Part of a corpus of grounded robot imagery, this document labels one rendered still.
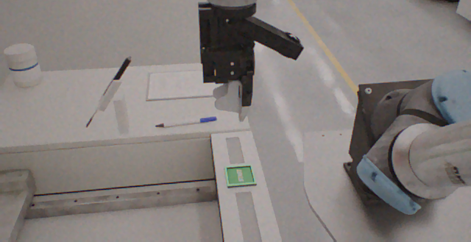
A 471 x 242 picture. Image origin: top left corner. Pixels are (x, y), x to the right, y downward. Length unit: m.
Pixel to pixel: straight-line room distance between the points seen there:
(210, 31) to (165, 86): 0.49
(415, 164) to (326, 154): 0.48
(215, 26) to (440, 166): 0.36
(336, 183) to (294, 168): 1.29
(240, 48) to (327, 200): 0.48
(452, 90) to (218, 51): 0.39
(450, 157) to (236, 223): 0.35
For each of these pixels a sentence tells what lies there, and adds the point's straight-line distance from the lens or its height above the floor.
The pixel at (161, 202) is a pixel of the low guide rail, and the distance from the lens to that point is 0.96.
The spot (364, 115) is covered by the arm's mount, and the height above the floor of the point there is 1.01.
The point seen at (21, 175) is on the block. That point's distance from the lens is 1.00.
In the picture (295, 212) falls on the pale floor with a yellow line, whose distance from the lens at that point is 2.08.
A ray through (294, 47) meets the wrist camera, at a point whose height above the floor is 1.24.
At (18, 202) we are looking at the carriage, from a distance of 0.98.
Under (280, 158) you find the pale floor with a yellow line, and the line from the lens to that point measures 2.37.
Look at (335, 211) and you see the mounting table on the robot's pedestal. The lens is 0.96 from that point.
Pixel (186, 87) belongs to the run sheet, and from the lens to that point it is 1.09.
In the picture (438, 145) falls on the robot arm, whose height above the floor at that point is 1.17.
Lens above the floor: 1.50
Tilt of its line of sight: 33 degrees down
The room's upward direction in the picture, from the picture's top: straight up
